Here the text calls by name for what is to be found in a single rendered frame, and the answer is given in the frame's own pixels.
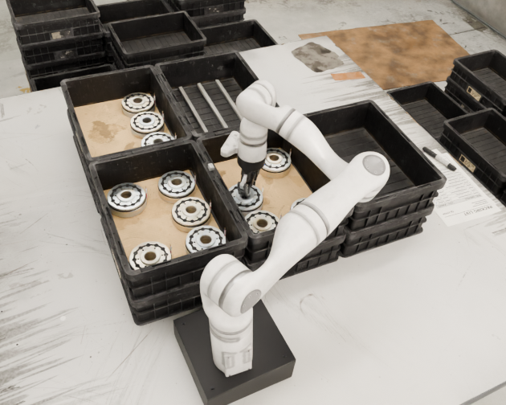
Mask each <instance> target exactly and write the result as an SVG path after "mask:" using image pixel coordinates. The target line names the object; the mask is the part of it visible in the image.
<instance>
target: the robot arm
mask: <svg viewBox="0 0 506 405"><path fill-rule="evenodd" d="M275 103H276V92H275V88H274V87H273V85H272V84H271V83H270V82H269V81H267V80H257V81H255V82H254V83H253V84H251V85H250V86H249V87H248V88H246V89H245V90H244V91H243V92H241V93H240V94H239V95H238V97H237V99H236V107H237V109H238V111H239V112H240V114H241V115H242V116H243V119H242V121H241V124H240V133H238V132H236V131H233V132H231V134H230V135H229V137H228V138H227V140H226V141H225V143H224V145H223V146H222V148H221V155H222V156H223V157H229V156H231V155H233V154H235V153H237V162H238V165H239V166H240V168H241V169H242V170H241V180H240V182H238V183H237V187H238V192H239V194H241V195H242V196H241V198H249V197H250V192H251V187H252V186H253V185H254V186H255V183H256V180H257V177H258V175H259V172H260V169H262V168H263V167H264V165H265V161H266V152H267V130H268V129H271V130H273V131H275V132H276V133H278V134H279V135H280V136H281V137H283V138H284V139H285V140H287V141H288V142H290V143H291V144H293V145H294V146H295V147H296V148H297V149H299V150H300V151H301V152H302V153H303V154H305V155H306V156H307V157H308V158H309V159H310V160H311V161H312V162H313V163H314V164H315V165H316V166H317V167H318V168H319V169H320V170H321V171H322V172H323V173H324V174H325V175H326V176H327V177H328V178H329V179H330V180H331V182H329V183H327V184H326V185H324V186H322V187H321V188H320V189H319V190H317V191H316V192H314V193H313V194H311V195H310V196H308V197H307V198H306V199H305V200H304V201H302V202H301V203H299V204H298V205H297V206H295V207H294V208H293V209H291V210H290V211H289V212H288V213H287V214H286V215H285V216H284V217H282V219H281V220H280V221H279V223H278V225H277V227H276V229H275V235H274V239H273V244H272V247H271V252H270V255H269V257H268V258H267V260H266V261H265V263H264V264H263V265H262V266H261V267H260V268H259V269H257V270H256V271H254V272H253V271H251V270H250V269H249V268H247V267H246V266H245V265H244V264H242V263H241V262H240V261H239V260H237V259H236V258H235V257H233V256H232V255H228V254H222V255H219V256H216V257H215V258H213V259H212V260H211V261H210V262H209V263H208V265H207V266H206V267H205V269H204V271H203V273H202V276H201V280H200V293H201V298H202V305H203V308H204V311H205V313H206V315H207V316H208V318H209V323H210V339H211V346H212V353H213V360H214V364H215V365H216V366H217V367H218V368H219V369H220V370H221V371H222V372H224V373H225V375H226V377H228V376H231V375H233V374H237V373H240V372H243V371H245V370H250V369H251V360H252V355H253V308H252V306H254V305H255V304H256V303H257V302H258V301H259V300H260V299H261V298H262V297H263V295H264V294H265V293H266V292H267V291H268V290H269V289H270V288H271V287H272V286H273V285H274V284H275V283H276V282H277V281H278V280H279V279H280V278H281V277H282V275H284V274H285V273H286V272H287V271H288V270H289V269H290V268H291V267H292V266H293V265H294V264H296V263H297V262H298V261H299V260H300V259H302V258H303V257H304V256H305V255H307V254H308V253H309V252H310V251H311V250H312V249H313V248H315V247H316V246H317V245H318V244H319V243H321V242H322V241H323V240H324V239H325V238H326V237H327V236H328V235H329V234H330V233H331V232H332V231H333V230H334V229H335V228H336V227H337V226H338V224H339V223H340V222H341V221H342V220H343V218H344V217H345V216H346V215H347V214H348V213H349V211H350V210H351V209H352V208H353V206H354V205H355V204H356V203H358V202H360V203H366V202H368V201H370V200H371V199H373V198H374V197H375V195H376V194H377V193H378V192H379V191H380V190H381V188H382V187H383V186H384V185H385V184H386V182H387V180H388V178H389V176H390V166H389V163H388V161H387V160H386V158H385V157H383V156H382V155H381V154H379V153H375V152H364V153H360V154H358V155H357V156H356V157H355V158H354V159H353V160H352V161H351V162H350V163H347V162H345V161H344V160H342V159H341V158H340V157H338V156H337V155H336V154H335V153H334V151H333V150H332V149H331V147H330V146H329V145H328V143H327V141H326V140H325V139H324V137H323V135H322V134H321V132H320V130H319V129H318V128H317V127H316V126H315V125H314V124H313V123H312V122H311V121H310V120H309V119H308V118H307V117H305V116H304V115H302V114H301V113H300V112H298V111H297V110H295V109H294V108H293V107H291V106H289V105H284V106H281V107H278V108H275ZM247 187H248V189H247Z"/></svg>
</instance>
